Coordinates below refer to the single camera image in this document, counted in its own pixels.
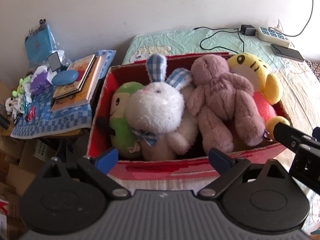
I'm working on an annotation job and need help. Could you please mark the green bean plush toy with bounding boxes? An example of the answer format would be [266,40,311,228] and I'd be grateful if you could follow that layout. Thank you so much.
[109,82,144,159]

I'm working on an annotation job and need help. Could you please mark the yellow tiger plush toy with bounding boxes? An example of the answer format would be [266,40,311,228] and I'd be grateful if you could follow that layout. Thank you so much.
[227,53,290,140]

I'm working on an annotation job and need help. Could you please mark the pink teddy bear plush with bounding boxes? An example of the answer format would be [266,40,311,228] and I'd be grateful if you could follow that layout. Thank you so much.
[186,54,266,153]

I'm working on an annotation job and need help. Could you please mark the white bunny plush toy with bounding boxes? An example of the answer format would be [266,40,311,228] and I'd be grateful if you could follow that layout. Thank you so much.
[125,54,198,161]

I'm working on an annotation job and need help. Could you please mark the lower orange book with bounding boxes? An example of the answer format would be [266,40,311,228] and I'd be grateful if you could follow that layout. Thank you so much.
[51,54,105,112]

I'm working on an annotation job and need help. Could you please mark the orange book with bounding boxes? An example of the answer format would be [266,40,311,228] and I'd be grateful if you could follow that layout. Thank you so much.
[51,54,105,112]
[52,54,95,99]

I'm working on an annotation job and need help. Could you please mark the patterned brown mattress cover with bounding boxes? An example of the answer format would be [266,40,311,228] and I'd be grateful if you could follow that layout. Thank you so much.
[311,62,320,82]

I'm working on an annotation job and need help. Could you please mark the blue checkered cloth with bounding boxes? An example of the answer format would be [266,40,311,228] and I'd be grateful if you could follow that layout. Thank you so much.
[10,49,117,139]

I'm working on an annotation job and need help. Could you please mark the cardboard boxes on floor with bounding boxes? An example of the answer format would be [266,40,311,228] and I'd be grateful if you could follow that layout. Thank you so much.
[0,80,58,240]

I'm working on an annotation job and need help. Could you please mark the black smartphone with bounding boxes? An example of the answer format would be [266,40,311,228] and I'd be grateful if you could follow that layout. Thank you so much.
[270,44,304,62]

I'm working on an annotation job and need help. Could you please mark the blue glasses case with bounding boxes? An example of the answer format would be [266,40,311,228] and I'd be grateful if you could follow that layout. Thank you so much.
[52,70,79,86]

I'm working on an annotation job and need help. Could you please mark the top orange book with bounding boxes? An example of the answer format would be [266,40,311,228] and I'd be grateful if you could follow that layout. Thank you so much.
[52,54,95,99]

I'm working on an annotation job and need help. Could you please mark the purple tissue pack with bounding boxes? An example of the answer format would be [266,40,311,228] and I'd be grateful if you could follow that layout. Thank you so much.
[30,65,57,95]

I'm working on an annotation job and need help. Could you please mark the small green frog figurines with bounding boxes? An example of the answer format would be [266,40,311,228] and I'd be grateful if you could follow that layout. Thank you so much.
[5,75,32,120]

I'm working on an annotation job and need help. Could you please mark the white power strip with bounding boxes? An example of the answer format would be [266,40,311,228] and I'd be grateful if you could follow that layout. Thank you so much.
[256,27,290,48]

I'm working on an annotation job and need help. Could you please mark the black power adapter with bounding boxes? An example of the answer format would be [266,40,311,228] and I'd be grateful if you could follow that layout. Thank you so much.
[240,24,257,36]

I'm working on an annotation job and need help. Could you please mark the small black mirror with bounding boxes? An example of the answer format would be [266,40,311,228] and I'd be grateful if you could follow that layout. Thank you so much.
[48,51,61,72]

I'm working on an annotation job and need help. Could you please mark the blue clipped notepad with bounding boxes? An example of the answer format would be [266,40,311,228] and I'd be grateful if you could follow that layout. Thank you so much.
[24,18,62,68]

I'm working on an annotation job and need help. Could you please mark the grey wall cable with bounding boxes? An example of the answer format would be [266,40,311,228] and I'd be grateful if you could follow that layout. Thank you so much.
[285,0,315,38]

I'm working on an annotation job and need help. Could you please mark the black adapter cable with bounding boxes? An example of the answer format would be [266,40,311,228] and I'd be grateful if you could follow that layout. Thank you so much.
[192,26,246,54]

